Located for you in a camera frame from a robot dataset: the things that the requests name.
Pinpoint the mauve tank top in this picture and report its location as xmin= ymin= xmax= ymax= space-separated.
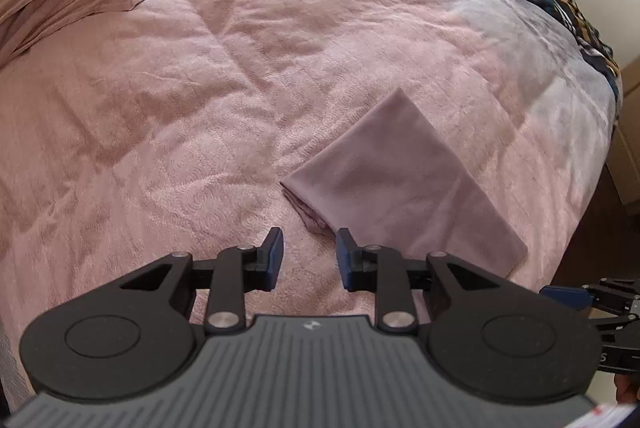
xmin=281 ymin=89 xmax=527 ymax=278

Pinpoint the person's right hand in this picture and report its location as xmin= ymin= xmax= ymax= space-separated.
xmin=614 ymin=374 xmax=640 ymax=404

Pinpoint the brown wooden wardrobe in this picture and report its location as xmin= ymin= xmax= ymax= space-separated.
xmin=606 ymin=58 xmax=640 ymax=214

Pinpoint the pink grey duvet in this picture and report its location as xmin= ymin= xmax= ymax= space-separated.
xmin=1 ymin=0 xmax=617 ymax=408

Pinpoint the pile of dark patterned clothes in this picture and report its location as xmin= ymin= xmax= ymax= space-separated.
xmin=526 ymin=0 xmax=620 ymax=88

